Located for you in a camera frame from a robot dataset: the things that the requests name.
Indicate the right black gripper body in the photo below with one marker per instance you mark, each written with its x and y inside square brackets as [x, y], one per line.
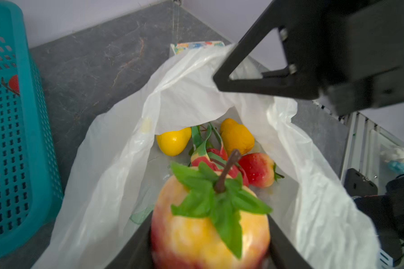
[362, 54]

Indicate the colourful tissue pack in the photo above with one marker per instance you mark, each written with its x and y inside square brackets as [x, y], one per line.
[176, 49]

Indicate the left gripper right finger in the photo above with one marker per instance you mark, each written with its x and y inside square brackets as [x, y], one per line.
[281, 253]

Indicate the fake orange fruit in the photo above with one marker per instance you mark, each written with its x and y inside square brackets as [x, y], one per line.
[236, 136]

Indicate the small red fruit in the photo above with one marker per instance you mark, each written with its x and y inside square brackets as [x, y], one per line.
[12, 85]

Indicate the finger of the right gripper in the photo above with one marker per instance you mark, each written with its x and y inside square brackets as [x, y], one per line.
[289, 41]

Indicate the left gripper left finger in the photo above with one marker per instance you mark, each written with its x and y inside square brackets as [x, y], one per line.
[136, 254]

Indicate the fake yellow lemon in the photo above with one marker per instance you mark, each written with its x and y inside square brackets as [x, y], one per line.
[173, 143]

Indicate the fake red dragon fruit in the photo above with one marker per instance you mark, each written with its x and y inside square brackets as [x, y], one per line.
[209, 157]

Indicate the fake red peach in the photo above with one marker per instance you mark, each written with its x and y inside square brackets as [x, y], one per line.
[205, 219]

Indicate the blue toy ice cream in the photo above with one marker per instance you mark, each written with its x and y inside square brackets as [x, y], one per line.
[394, 157]

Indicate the teal plastic basket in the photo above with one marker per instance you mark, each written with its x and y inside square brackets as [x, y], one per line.
[30, 185]

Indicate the fake peach with leaves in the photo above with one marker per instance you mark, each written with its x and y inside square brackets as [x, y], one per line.
[260, 169]

